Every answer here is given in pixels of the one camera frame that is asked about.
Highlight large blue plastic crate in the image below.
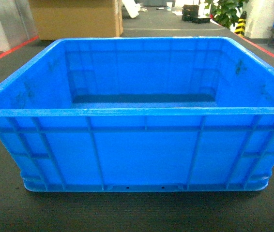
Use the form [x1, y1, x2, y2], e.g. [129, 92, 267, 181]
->
[0, 37, 274, 192]

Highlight large cardboard box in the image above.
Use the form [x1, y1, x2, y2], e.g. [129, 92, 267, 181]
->
[29, 0, 123, 41]

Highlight black crates on floor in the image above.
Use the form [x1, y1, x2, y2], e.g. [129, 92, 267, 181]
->
[182, 4, 211, 24]

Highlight green potted plant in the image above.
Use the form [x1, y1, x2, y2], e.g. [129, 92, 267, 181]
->
[204, 0, 249, 29]

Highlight red conveyor side rail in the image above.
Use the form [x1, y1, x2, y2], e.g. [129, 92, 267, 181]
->
[238, 35, 274, 68]

